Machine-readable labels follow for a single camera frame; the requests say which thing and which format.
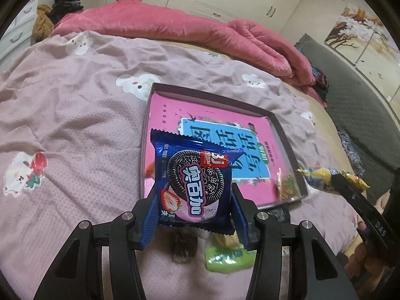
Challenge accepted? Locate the white drawer cabinet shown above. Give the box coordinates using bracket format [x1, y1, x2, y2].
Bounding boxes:
[0, 0, 40, 66]

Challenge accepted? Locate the pink book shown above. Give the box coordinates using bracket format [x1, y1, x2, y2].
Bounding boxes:
[142, 95, 302, 205]

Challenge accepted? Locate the brown plush blanket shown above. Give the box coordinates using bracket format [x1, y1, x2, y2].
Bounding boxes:
[31, 4, 55, 43]

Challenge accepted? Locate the green snack packet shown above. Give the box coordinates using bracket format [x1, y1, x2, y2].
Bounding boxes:
[204, 245, 254, 274]

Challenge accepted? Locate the grey quilted headboard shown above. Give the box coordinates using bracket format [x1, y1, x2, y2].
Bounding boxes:
[294, 34, 400, 201]

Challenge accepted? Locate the black snack packet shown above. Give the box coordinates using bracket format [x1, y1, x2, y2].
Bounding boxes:
[269, 206, 291, 226]

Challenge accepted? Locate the pink printed bedsheet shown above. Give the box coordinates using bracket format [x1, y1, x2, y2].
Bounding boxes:
[0, 31, 360, 300]

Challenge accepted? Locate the tree wall painting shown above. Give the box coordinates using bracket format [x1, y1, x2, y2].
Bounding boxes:
[323, 4, 400, 101]

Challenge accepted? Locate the dark shallow box tray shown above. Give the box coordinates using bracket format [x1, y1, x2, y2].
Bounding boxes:
[137, 83, 309, 211]

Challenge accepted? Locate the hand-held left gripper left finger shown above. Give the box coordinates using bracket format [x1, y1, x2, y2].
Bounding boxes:
[33, 185, 160, 300]

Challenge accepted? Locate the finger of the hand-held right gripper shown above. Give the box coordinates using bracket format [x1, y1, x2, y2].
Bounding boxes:
[331, 173, 368, 208]

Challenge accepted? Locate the pink comforter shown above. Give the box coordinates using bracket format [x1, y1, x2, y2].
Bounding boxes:
[50, 0, 329, 108]

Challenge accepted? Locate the dark clothes pile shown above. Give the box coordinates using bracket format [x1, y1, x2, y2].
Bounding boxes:
[50, 0, 84, 26]

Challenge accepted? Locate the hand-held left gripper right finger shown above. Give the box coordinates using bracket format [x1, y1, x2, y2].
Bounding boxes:
[230, 183, 360, 300]

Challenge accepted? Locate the pale yellow snack packet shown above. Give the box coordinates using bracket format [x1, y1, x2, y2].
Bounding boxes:
[215, 234, 239, 251]

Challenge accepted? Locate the blue cookie packet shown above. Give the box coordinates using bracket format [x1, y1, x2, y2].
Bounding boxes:
[149, 128, 247, 236]

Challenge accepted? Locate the grey patterned cloth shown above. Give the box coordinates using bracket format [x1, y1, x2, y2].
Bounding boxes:
[337, 128, 366, 177]

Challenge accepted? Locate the clear packet with green label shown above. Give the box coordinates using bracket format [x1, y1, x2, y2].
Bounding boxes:
[275, 169, 302, 201]

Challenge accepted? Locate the dark plaid cloth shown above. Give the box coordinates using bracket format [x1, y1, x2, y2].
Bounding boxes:
[311, 64, 329, 108]

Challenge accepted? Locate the person's right hand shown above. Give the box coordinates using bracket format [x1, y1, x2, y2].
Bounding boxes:
[342, 220, 394, 288]

